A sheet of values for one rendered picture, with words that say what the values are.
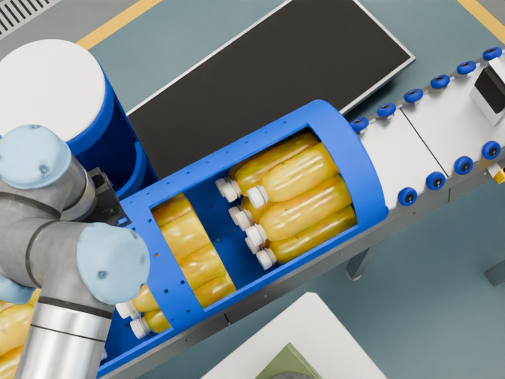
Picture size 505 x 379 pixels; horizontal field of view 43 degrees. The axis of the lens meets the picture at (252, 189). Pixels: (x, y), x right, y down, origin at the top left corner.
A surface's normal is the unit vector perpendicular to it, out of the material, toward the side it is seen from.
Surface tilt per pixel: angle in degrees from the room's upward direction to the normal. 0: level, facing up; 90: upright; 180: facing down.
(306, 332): 0
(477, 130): 0
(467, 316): 0
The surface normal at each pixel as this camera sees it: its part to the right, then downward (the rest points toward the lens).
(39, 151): -0.06, -0.33
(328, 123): -0.17, -0.55
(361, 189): 0.29, 0.29
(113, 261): 0.83, 0.04
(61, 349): 0.26, -0.20
